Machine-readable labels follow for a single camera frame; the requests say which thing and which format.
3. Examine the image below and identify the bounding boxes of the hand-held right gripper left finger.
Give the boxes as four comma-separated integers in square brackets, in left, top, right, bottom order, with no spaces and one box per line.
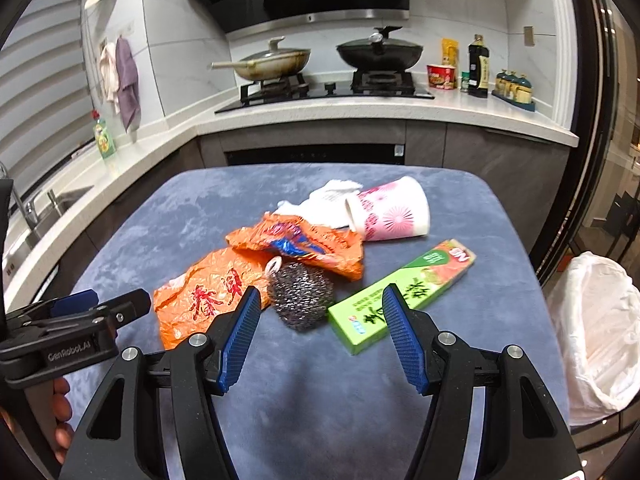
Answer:
[59,285,262,480]

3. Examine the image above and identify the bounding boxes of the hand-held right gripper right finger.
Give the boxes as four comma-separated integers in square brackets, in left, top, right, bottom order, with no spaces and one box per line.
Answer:
[381,284,583,480]

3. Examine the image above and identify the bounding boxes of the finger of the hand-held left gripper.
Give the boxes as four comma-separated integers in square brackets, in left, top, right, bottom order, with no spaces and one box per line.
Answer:
[10,288,152,341]
[0,289,100,328]

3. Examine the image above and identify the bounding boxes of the long green cardboard box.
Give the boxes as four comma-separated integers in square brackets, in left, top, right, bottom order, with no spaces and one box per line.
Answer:
[327,238,477,356]

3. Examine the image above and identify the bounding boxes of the orange plastic bag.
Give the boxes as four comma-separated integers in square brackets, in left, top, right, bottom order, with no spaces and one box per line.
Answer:
[153,247,275,351]

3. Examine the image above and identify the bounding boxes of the steel wool scrubber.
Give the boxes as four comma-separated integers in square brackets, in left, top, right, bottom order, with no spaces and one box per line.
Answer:
[265,256,336,332]

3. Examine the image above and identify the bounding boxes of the orange snack wrapper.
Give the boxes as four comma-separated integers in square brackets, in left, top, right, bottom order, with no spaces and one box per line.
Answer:
[225,212,365,282]

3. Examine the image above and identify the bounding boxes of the pink flowered paper cup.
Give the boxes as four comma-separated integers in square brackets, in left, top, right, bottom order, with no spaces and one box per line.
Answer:
[345,176,431,242]

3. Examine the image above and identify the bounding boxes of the white paper towel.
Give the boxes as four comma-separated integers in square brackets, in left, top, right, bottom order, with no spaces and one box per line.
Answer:
[276,178,363,231]

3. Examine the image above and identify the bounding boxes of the trash bin white liner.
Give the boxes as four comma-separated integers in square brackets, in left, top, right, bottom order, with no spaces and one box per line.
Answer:
[545,251,640,428]

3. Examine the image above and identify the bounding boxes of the person's left hand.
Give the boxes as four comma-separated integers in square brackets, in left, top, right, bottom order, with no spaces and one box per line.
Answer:
[49,376,74,466]

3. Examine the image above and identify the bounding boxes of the steel kitchen sink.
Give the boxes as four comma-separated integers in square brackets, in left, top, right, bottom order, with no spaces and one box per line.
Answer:
[0,185,96,261]

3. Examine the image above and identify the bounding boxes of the chrome kitchen faucet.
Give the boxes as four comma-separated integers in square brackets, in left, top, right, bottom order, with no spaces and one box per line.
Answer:
[0,160,36,233]

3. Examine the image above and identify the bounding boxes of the green dish soap bottle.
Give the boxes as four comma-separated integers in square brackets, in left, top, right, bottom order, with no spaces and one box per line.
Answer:
[93,110,117,160]

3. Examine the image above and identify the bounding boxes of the kitchen counter with grey cabinets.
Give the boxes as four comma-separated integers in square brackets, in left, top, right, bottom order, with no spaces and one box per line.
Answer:
[0,80,581,311]

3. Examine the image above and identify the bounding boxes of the black built-in appliance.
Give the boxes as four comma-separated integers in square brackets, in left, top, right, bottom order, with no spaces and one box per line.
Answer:
[222,142,407,167]

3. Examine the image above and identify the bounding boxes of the white window blinds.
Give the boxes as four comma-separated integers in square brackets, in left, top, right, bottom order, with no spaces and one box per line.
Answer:
[0,0,101,196]

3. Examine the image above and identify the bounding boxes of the purple hanging towel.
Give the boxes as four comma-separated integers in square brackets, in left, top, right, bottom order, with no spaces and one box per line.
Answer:
[115,36,142,132]

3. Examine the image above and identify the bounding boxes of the white hanging towel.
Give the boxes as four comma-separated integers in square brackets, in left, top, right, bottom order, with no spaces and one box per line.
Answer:
[97,42,121,116]

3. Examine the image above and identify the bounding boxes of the black bag with heart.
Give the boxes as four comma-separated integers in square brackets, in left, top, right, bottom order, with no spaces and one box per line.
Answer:
[602,195,633,236]

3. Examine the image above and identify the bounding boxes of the black gas stove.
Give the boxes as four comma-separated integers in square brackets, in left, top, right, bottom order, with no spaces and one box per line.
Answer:
[215,71,436,114]

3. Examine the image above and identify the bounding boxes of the red instant noodle cup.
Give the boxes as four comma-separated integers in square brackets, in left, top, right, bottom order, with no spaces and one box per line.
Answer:
[426,63,458,91]

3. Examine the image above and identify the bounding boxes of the green lidded spice jar set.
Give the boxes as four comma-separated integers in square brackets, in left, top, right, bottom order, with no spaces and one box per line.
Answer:
[491,70,536,112]

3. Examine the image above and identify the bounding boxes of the beige frying pan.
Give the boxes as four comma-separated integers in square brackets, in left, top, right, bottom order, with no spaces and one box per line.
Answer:
[210,47,312,82]

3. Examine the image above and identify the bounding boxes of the dark sauce bottle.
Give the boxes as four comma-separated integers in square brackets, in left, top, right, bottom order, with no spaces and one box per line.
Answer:
[467,34,490,98]

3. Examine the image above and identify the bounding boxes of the black wok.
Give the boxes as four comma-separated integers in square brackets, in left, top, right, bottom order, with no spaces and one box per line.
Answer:
[336,42,424,72]

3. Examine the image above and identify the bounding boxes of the glass pan lid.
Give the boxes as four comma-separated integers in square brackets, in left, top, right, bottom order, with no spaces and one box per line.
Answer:
[240,36,311,63]

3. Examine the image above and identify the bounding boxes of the black wok lid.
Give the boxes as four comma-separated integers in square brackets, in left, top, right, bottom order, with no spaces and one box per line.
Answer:
[337,26,423,54]

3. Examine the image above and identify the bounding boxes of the black framed glass door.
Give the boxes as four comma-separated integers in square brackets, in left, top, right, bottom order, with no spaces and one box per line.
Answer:
[530,0,640,480]

